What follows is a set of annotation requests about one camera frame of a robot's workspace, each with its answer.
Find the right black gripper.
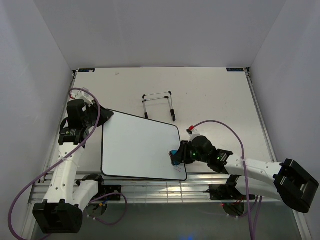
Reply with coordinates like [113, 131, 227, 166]
[172, 142, 209, 166]

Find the blue whiteboard eraser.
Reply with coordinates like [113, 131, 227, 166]
[169, 150, 181, 166]

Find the white whiteboard black frame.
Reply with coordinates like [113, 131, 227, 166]
[101, 110, 187, 181]

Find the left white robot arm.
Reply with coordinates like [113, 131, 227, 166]
[32, 99, 114, 234]

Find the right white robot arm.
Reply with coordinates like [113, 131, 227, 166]
[169, 135, 319, 213]

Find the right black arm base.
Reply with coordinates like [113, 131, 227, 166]
[206, 175, 247, 201]

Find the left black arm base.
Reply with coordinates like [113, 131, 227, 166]
[74, 174, 122, 204]

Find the left blue corner label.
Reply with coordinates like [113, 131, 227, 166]
[77, 68, 96, 73]

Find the blue corner label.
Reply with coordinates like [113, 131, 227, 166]
[77, 68, 96, 73]
[226, 67, 245, 73]

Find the right blue corner label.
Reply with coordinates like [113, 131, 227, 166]
[226, 67, 245, 73]

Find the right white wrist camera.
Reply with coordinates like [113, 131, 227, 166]
[186, 125, 201, 142]

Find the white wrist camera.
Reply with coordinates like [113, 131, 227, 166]
[186, 125, 201, 142]
[69, 90, 95, 106]

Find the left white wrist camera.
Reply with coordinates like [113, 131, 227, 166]
[69, 90, 95, 106]

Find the aluminium rail frame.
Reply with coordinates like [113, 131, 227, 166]
[29, 67, 279, 204]

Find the black wire whiteboard stand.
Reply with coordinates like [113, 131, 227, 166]
[141, 90, 177, 122]

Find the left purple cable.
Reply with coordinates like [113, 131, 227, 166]
[7, 87, 128, 240]

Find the purple cable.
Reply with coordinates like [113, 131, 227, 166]
[189, 119, 263, 240]
[7, 87, 128, 240]

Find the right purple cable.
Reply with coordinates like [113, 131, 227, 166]
[189, 119, 263, 240]

